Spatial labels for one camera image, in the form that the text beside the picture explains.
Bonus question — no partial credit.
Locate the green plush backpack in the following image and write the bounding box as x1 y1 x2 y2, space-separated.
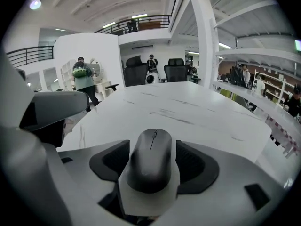
72 61 89 78

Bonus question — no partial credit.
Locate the white curved counter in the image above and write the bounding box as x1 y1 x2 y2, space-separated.
213 81 301 160

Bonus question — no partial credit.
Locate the black curved railing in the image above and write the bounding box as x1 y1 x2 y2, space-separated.
6 45 54 69

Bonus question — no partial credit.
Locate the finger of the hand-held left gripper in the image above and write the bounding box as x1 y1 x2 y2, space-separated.
0 52 90 148

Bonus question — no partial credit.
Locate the white wall shelving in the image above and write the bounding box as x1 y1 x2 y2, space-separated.
255 71 295 104

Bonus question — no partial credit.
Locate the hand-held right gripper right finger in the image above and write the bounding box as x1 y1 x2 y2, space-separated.
150 139 294 226

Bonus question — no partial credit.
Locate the checkered mat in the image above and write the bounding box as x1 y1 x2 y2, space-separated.
265 115 301 156

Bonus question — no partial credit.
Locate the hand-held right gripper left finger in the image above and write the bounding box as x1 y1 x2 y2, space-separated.
0 125 131 226

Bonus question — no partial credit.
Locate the round mirror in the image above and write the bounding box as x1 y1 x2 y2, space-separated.
89 57 101 76

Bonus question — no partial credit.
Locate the black balcony railing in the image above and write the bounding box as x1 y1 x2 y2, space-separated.
95 15 170 34

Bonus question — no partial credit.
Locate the white bookshelf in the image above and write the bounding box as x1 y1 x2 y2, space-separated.
60 59 77 92

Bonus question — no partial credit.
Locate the white dome pet carrier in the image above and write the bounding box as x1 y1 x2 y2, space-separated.
145 73 161 85

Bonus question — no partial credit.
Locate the white column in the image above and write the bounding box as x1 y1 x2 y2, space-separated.
190 0 220 87

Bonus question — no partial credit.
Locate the green chair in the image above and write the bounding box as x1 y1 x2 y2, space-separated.
220 88 247 108

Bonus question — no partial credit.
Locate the white ornate table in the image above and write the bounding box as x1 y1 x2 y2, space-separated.
94 79 111 99

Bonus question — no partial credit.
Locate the grey computer mouse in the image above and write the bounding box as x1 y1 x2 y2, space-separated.
126 128 174 194

